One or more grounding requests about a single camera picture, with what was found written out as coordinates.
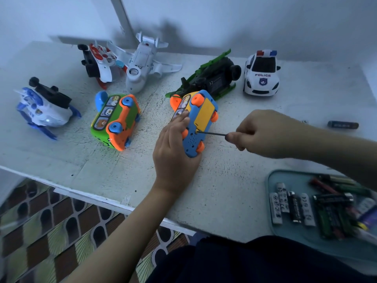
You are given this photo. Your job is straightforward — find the white toy airplane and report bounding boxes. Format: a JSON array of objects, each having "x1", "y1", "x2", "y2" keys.
[{"x1": 106, "y1": 31, "x2": 183, "y2": 95}]

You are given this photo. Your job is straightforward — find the person's right forearm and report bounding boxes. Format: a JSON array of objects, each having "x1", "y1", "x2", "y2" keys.
[{"x1": 297, "y1": 127, "x2": 377, "y2": 189}]

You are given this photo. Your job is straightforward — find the red white toy vehicle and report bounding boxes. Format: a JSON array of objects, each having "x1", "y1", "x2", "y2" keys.
[{"x1": 78, "y1": 43, "x2": 127, "y2": 90}]

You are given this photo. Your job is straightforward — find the yellow orange toy car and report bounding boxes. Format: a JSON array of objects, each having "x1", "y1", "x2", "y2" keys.
[{"x1": 170, "y1": 89, "x2": 219, "y2": 158}]

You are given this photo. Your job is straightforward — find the black red battery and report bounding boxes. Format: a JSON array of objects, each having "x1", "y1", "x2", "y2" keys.
[{"x1": 328, "y1": 120, "x2": 359, "y2": 130}]

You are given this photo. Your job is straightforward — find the white blue toy vehicle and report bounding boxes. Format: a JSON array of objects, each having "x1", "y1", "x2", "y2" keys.
[{"x1": 15, "y1": 77, "x2": 82, "y2": 141}]

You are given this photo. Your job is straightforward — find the person's right hand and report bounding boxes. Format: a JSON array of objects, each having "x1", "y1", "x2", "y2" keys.
[{"x1": 225, "y1": 109, "x2": 313, "y2": 160}]

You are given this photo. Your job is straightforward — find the teal container lid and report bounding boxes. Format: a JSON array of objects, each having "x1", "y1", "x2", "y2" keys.
[{"x1": 267, "y1": 169, "x2": 377, "y2": 262}]

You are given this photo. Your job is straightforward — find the person's left forearm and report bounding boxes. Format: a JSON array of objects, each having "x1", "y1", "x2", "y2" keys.
[{"x1": 62, "y1": 186, "x2": 183, "y2": 283}]

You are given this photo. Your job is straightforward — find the person's left hand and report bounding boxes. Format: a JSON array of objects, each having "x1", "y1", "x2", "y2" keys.
[{"x1": 152, "y1": 110, "x2": 204, "y2": 195}]

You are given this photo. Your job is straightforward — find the black white toy car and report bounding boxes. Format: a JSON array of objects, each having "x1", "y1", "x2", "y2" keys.
[{"x1": 243, "y1": 50, "x2": 282, "y2": 97}]

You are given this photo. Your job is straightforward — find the pile of batteries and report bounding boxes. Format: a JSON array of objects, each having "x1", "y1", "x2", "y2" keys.
[{"x1": 269, "y1": 174, "x2": 377, "y2": 242}]

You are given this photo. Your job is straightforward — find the red screwdriver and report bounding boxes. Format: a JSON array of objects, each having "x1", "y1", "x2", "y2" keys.
[{"x1": 197, "y1": 129, "x2": 227, "y2": 137}]

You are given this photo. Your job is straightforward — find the green orange toy car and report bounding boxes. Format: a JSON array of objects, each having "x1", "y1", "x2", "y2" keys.
[{"x1": 90, "y1": 91, "x2": 142, "y2": 152}]

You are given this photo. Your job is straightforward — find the dark green toy helicopter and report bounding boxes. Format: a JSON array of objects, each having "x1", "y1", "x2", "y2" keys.
[{"x1": 165, "y1": 49, "x2": 242, "y2": 101}]

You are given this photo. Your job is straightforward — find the person's dark trousers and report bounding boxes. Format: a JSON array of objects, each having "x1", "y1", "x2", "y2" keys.
[{"x1": 147, "y1": 234, "x2": 377, "y2": 283}]

